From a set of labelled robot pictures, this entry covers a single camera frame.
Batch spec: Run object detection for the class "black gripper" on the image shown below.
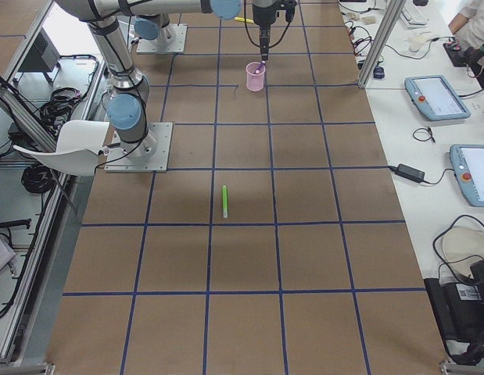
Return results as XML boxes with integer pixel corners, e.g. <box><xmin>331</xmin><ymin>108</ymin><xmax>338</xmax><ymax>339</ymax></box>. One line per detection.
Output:
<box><xmin>252</xmin><ymin>0</ymin><xmax>296</xmax><ymax>62</ymax></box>

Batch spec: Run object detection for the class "person in white shirt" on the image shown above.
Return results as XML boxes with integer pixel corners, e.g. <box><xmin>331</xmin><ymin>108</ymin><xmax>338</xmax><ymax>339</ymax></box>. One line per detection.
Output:
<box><xmin>448</xmin><ymin>0</ymin><xmax>484</xmax><ymax>88</ymax></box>

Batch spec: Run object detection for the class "green marker pen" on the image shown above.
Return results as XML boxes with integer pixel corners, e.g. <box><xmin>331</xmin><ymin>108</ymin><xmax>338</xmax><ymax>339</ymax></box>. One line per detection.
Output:
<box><xmin>221</xmin><ymin>185</ymin><xmax>228</xmax><ymax>219</ymax></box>

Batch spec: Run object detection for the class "black device on desk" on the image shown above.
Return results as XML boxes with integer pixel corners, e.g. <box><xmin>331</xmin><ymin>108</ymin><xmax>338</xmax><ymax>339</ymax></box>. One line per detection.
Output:
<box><xmin>424</xmin><ymin>260</ymin><xmax>484</xmax><ymax>366</ymax></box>

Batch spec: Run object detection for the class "blue teach pendant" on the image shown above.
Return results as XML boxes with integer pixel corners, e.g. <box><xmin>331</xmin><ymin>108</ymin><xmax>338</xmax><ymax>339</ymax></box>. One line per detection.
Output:
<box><xmin>404</xmin><ymin>75</ymin><xmax>471</xmax><ymax>121</ymax></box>
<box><xmin>450</xmin><ymin>145</ymin><xmax>484</xmax><ymax>207</ymax></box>

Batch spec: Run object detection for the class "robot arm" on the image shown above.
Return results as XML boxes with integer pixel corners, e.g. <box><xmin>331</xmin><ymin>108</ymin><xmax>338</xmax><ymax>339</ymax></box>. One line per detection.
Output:
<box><xmin>57</xmin><ymin>1</ymin><xmax>241</xmax><ymax>110</ymax></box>

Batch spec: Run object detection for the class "black power adapter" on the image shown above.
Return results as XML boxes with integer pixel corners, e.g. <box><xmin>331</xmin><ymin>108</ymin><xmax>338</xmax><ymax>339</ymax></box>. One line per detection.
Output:
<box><xmin>388</xmin><ymin>162</ymin><xmax>457</xmax><ymax>185</ymax></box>

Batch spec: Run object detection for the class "yellow marker pen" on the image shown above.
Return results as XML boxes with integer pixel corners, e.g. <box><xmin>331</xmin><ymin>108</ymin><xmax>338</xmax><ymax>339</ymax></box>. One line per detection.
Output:
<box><xmin>234</xmin><ymin>17</ymin><xmax>254</xmax><ymax>23</ymax></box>

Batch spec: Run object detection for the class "blue teach pendant upper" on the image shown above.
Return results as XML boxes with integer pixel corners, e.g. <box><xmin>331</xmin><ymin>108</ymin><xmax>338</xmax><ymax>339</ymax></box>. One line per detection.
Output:
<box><xmin>404</xmin><ymin>75</ymin><xmax>471</xmax><ymax>121</ymax></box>

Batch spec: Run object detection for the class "purple marker pen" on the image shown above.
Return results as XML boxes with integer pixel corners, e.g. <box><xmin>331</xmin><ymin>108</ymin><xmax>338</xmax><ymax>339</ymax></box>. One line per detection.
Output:
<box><xmin>255</xmin><ymin>61</ymin><xmax>265</xmax><ymax>74</ymax></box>

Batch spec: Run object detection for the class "blue teach pendant lower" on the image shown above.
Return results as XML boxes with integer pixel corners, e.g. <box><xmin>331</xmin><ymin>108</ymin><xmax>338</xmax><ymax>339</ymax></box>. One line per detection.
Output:
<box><xmin>450</xmin><ymin>145</ymin><xmax>484</xmax><ymax>207</ymax></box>

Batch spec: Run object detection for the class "pink mesh cup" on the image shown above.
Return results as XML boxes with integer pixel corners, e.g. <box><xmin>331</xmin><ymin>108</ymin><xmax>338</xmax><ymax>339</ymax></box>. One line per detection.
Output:
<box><xmin>246</xmin><ymin>62</ymin><xmax>266</xmax><ymax>91</ymax></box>

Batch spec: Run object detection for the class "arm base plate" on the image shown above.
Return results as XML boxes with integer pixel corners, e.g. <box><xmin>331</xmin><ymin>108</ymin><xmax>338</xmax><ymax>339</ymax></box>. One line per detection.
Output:
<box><xmin>103</xmin><ymin>122</ymin><xmax>173</xmax><ymax>173</ymax></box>
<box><xmin>134</xmin><ymin>23</ymin><xmax>188</xmax><ymax>55</ymax></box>

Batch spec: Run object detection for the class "aluminium frame post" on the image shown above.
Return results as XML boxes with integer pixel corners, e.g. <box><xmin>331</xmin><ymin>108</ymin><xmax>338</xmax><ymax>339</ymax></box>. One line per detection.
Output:
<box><xmin>357</xmin><ymin>0</ymin><xmax>405</xmax><ymax>89</ymax></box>

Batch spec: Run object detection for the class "white plastic chair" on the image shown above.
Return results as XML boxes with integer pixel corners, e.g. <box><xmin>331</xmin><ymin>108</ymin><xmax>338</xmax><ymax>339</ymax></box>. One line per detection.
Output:
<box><xmin>14</xmin><ymin>120</ymin><xmax>109</xmax><ymax>177</ymax></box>

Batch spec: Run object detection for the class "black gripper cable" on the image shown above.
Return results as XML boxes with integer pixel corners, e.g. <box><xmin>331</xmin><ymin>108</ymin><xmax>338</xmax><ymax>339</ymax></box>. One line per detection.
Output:
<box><xmin>242</xmin><ymin>0</ymin><xmax>301</xmax><ymax>50</ymax></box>

